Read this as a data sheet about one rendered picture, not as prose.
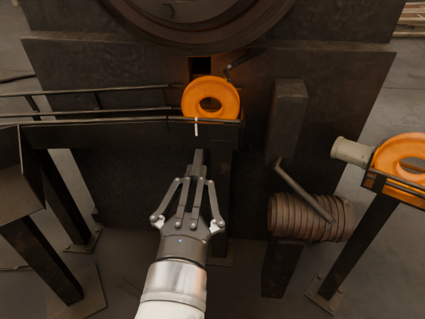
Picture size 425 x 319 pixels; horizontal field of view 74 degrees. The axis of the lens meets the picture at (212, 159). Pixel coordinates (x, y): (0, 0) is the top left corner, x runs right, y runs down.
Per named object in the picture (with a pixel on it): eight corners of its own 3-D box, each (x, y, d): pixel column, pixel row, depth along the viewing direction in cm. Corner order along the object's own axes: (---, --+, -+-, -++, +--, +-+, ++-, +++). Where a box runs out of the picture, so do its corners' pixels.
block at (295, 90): (262, 144, 90) (273, 74, 74) (287, 146, 90) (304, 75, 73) (263, 168, 82) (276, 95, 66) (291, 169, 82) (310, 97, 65)
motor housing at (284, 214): (253, 268, 118) (271, 181, 82) (306, 273, 116) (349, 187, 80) (253, 300, 108) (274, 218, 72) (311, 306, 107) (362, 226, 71)
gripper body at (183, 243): (155, 275, 45) (167, 223, 51) (207, 280, 45) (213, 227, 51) (147, 255, 40) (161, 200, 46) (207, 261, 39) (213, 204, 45)
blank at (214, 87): (177, 76, 72) (175, 83, 69) (238, 72, 70) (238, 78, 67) (187, 126, 82) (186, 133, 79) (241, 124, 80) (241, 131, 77)
